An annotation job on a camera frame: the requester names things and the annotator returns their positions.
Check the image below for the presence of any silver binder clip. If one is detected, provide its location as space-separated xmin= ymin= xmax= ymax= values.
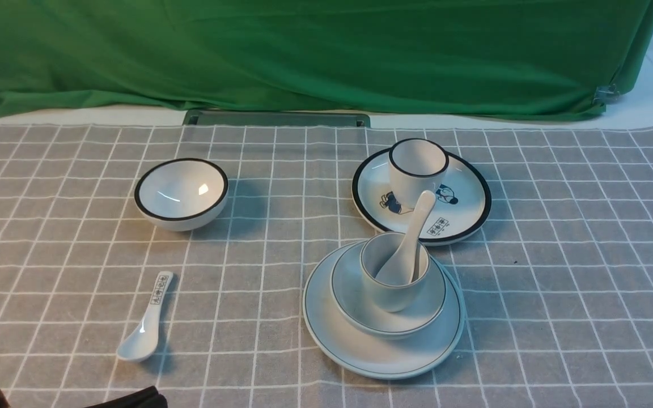
xmin=592 ymin=84 xmax=622 ymax=104

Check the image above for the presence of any green backdrop cloth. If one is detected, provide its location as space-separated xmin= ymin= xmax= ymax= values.
xmin=0 ymin=1 xmax=653 ymax=121

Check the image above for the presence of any pale green ceramic cup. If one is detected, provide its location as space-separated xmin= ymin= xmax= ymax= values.
xmin=360 ymin=232 xmax=430 ymax=312

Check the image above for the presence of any white black-rimmed bowl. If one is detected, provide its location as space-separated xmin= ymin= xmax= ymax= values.
xmin=134 ymin=158 xmax=229 ymax=232

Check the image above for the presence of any white spoon with characters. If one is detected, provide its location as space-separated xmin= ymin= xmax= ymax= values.
xmin=116 ymin=271 xmax=174 ymax=362

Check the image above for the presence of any white black-rimmed cup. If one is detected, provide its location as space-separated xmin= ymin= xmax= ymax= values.
xmin=388 ymin=138 xmax=450 ymax=209

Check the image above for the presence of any grey checked tablecloth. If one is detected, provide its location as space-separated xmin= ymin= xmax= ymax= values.
xmin=0 ymin=126 xmax=653 ymax=407

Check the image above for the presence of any small pale green bowl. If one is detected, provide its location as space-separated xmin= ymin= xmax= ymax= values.
xmin=330 ymin=242 xmax=460 ymax=339

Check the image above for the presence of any plain pale green spoon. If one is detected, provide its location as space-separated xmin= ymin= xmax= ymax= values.
xmin=375 ymin=190 xmax=436 ymax=286

